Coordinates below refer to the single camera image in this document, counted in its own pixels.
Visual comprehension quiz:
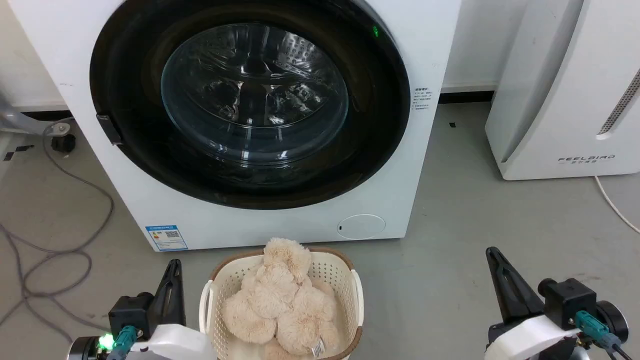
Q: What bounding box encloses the black round floor foot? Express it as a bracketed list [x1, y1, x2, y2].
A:
[50, 134, 77, 154]

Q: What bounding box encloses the teal camera cable plug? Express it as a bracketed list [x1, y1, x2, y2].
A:
[574, 310, 622, 351]
[106, 325, 138, 360]

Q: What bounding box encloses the grey floor cable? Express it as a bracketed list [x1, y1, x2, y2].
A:
[0, 122, 115, 346]

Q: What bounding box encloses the round washer filter cover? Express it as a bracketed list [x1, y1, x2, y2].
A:
[336, 214, 387, 240]

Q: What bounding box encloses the teal right camera cable plug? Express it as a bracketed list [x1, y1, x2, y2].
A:
[574, 310, 622, 351]

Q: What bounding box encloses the white front-load washing machine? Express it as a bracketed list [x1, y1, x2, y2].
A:
[8, 0, 462, 252]

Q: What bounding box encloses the cream plastic laundry basket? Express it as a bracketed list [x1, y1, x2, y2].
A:
[199, 247, 364, 360]

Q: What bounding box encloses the white air purifier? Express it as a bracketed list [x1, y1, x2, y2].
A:
[484, 0, 640, 181]

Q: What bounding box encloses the beige plush teddy bear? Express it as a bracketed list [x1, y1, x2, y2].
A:
[221, 238, 341, 360]

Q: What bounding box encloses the teal left camera cable plug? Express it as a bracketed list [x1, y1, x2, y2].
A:
[106, 325, 138, 360]

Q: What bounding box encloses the white power cable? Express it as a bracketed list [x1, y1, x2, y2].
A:
[593, 175, 640, 234]

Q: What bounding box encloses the small text warning sticker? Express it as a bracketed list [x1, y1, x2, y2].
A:
[412, 87, 432, 112]

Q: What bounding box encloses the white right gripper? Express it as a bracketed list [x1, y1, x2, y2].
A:
[483, 246, 581, 360]

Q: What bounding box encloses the round black glass washer door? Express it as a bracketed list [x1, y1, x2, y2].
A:
[89, 0, 411, 210]

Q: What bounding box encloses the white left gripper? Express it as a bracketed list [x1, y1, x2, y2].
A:
[131, 259, 218, 360]

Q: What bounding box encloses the blue energy label sticker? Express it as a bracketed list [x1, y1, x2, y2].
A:
[145, 225, 189, 252]

